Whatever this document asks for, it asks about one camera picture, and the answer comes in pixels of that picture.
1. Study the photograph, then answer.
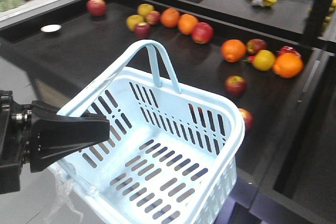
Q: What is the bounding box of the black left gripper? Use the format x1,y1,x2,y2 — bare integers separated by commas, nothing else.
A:
1,90,110,194

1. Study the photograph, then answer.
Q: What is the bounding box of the light blue plastic basket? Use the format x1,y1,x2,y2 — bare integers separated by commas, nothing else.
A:
50,40,245,223

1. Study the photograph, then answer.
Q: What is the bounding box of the small white dish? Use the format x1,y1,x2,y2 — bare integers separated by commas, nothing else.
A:
40,24,61,35

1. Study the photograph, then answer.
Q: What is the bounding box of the red apple far corner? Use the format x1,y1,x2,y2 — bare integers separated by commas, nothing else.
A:
86,0,107,17

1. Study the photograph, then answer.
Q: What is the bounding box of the dark red small apple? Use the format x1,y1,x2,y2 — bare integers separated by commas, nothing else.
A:
134,22,151,39

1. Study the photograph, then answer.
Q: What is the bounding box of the yellow apple front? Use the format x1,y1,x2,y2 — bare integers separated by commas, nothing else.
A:
126,14,144,31

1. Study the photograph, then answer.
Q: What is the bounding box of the yellow apple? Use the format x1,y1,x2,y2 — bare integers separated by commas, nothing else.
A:
137,3,155,17
126,14,144,31

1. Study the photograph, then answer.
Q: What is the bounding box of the yellow apple back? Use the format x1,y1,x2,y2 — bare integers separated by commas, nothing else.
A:
137,3,155,17

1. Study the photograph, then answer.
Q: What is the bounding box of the small pink apple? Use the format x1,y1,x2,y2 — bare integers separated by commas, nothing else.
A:
145,10,161,25

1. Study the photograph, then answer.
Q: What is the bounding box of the orange left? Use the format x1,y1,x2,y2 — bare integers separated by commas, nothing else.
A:
160,8,180,28

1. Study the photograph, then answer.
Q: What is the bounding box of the bright red apple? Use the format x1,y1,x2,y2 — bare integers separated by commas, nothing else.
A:
191,22,214,45

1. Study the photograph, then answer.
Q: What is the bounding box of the red apple middle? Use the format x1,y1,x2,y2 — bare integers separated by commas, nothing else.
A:
224,75,247,98

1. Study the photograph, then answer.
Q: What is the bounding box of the orange with nub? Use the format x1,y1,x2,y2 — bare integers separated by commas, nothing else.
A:
221,39,247,62

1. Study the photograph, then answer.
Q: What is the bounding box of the red apple front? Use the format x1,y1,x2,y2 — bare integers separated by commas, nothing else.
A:
239,108,254,131

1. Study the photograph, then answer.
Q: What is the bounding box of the red chili pepper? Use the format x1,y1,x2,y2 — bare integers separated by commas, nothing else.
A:
244,56,255,63

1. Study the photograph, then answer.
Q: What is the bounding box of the dark red apple back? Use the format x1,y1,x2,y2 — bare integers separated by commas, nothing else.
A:
246,38,267,55

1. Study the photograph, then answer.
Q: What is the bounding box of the yellow round fruit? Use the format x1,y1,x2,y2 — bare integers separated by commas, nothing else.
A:
252,50,276,71

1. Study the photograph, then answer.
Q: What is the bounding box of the white garlic bulb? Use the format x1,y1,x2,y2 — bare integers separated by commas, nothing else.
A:
251,0,265,7

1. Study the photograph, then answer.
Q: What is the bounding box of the large orange right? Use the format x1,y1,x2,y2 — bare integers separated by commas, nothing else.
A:
272,53,304,78

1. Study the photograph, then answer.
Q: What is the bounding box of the red bell pepper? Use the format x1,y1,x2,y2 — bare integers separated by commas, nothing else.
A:
277,46,301,58

